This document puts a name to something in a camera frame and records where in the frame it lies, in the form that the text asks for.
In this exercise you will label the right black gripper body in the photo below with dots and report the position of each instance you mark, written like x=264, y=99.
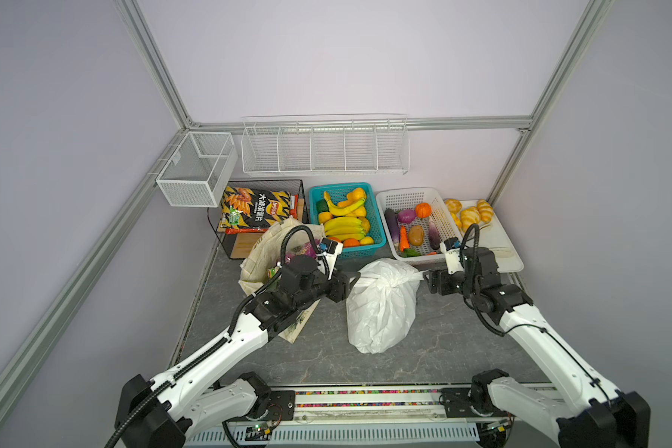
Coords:
x=447, y=284

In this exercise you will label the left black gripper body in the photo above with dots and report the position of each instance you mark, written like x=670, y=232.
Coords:
x=337, y=289

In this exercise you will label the white plastic grocery bag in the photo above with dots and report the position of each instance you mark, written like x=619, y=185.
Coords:
x=381, y=307

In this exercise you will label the cream canvas tote bag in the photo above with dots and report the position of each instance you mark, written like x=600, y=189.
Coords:
x=262, y=259

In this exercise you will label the purple snack bag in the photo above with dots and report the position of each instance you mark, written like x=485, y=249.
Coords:
x=306, y=250

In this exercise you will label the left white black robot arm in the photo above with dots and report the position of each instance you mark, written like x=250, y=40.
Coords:
x=218, y=347

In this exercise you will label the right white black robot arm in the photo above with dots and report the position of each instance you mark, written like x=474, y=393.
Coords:
x=537, y=341

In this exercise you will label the small striped purple eggplant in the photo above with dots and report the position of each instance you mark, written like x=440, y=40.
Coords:
x=434, y=235

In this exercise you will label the yellow banana bunch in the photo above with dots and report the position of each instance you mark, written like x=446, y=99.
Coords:
x=346, y=228

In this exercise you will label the orange carrot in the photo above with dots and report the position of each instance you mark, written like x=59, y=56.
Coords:
x=404, y=243

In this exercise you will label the brown potato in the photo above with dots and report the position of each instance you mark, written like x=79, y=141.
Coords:
x=416, y=235

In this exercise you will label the white plastic vegetable basket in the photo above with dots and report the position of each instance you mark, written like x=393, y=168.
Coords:
x=408, y=199

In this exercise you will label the teal plastic fruit basket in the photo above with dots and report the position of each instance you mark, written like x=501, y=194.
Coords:
x=319, y=214

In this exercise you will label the white tray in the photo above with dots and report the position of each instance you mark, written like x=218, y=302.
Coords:
x=494, y=237

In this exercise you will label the croissant middle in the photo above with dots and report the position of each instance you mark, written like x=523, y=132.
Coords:
x=468, y=217

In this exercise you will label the croissant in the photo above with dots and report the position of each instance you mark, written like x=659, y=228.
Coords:
x=468, y=217
x=485, y=210
x=454, y=206

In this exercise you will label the single yellow banana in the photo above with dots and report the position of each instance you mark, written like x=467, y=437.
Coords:
x=354, y=200

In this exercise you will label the purple red onion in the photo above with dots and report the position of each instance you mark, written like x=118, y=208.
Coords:
x=407, y=216

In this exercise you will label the dark purple eggplant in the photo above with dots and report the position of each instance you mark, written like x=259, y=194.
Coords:
x=394, y=228

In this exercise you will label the croissant top left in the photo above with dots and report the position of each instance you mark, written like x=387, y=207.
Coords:
x=454, y=206

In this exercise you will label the croissant right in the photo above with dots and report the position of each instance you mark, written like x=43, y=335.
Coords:
x=485, y=210

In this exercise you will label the black yellow chips bag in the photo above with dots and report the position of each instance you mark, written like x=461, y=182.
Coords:
x=247, y=210

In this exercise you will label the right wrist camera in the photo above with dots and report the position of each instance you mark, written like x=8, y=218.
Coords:
x=450, y=247

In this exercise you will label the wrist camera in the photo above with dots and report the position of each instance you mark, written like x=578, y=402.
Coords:
x=330, y=250
x=450, y=247

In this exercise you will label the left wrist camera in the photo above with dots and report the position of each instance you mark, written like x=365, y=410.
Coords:
x=330, y=250

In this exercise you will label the black wire wooden shelf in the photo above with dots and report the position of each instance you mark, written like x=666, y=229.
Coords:
x=239, y=245

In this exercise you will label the white wire wall rack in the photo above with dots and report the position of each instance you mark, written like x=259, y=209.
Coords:
x=326, y=144

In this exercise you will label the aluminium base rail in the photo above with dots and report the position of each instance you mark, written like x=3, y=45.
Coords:
x=367, y=403

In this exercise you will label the white mesh wall basket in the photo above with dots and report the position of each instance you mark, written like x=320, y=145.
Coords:
x=198, y=170

